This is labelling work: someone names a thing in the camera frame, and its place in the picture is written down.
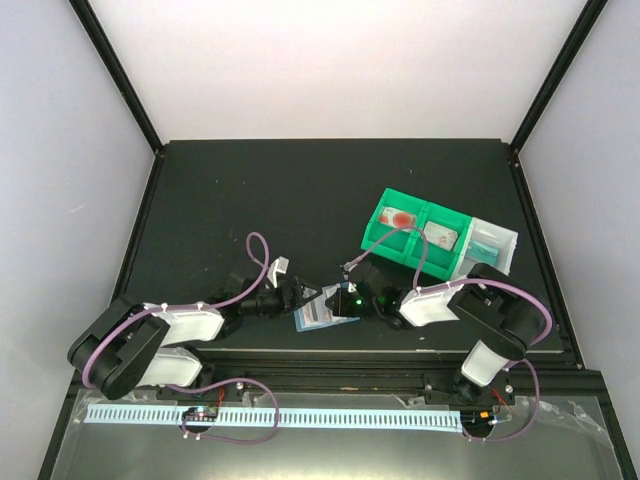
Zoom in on white striped credit card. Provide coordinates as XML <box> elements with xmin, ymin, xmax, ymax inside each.
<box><xmin>294</xmin><ymin>294</ymin><xmax>333</xmax><ymax>332</ymax></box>

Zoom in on blue card holder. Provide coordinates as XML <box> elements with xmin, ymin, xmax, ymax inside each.
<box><xmin>293</xmin><ymin>284</ymin><xmax>359</xmax><ymax>332</ymax></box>

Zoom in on clear white bin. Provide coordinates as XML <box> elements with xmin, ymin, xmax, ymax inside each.
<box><xmin>451</xmin><ymin>217</ymin><xmax>518</xmax><ymax>280</ymax></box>

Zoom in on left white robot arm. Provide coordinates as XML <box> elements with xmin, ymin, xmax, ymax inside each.
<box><xmin>67</xmin><ymin>257</ymin><xmax>322</xmax><ymax>400</ymax></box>

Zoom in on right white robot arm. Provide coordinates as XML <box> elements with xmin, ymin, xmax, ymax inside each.
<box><xmin>325</xmin><ymin>261</ymin><xmax>553</xmax><ymax>406</ymax></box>

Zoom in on red dot card in bin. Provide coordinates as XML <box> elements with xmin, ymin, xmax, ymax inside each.
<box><xmin>378</xmin><ymin>206</ymin><xmax>417</xmax><ymax>230</ymax></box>

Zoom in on white card in bin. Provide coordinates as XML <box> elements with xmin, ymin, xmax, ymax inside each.
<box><xmin>424</xmin><ymin>221</ymin><xmax>458</xmax><ymax>251</ymax></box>

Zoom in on teal card in bin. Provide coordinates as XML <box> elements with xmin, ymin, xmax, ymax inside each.
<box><xmin>466</xmin><ymin>240</ymin><xmax>500</xmax><ymax>266</ymax></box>

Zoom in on left small circuit board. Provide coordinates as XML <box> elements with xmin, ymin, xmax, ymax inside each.
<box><xmin>182</xmin><ymin>406</ymin><xmax>219</xmax><ymax>422</ymax></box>

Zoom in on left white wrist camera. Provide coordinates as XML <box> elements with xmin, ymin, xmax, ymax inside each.
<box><xmin>266</xmin><ymin>256</ymin><xmax>289</xmax><ymax>288</ymax></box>

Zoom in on black front rail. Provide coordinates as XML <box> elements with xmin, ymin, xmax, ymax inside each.
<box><xmin>203</xmin><ymin>349</ymin><xmax>464</xmax><ymax>394</ymax></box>

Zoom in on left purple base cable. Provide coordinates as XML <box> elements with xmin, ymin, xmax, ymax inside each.
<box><xmin>167</xmin><ymin>377</ymin><xmax>281</xmax><ymax>445</ymax></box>

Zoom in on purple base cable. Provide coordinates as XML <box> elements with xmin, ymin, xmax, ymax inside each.
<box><xmin>167</xmin><ymin>377</ymin><xmax>281</xmax><ymax>445</ymax></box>
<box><xmin>460</xmin><ymin>357</ymin><xmax>542</xmax><ymax>445</ymax></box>

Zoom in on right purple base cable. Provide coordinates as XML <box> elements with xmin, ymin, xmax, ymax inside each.
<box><xmin>460</xmin><ymin>357</ymin><xmax>542</xmax><ymax>445</ymax></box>

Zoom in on white slotted cable duct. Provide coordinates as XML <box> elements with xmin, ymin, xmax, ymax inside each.
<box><xmin>84</xmin><ymin>404</ymin><xmax>462</xmax><ymax>433</ymax></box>

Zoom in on left black frame post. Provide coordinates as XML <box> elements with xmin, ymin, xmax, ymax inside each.
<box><xmin>69</xmin><ymin>0</ymin><xmax>164</xmax><ymax>155</ymax></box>

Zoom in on black frame post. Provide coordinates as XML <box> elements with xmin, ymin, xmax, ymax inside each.
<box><xmin>69</xmin><ymin>0</ymin><xmax>164</xmax><ymax>155</ymax></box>
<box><xmin>510</xmin><ymin>0</ymin><xmax>608</xmax><ymax>153</ymax></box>

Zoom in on right black frame post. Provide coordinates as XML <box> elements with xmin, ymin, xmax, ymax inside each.
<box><xmin>510</xmin><ymin>0</ymin><xmax>608</xmax><ymax>153</ymax></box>

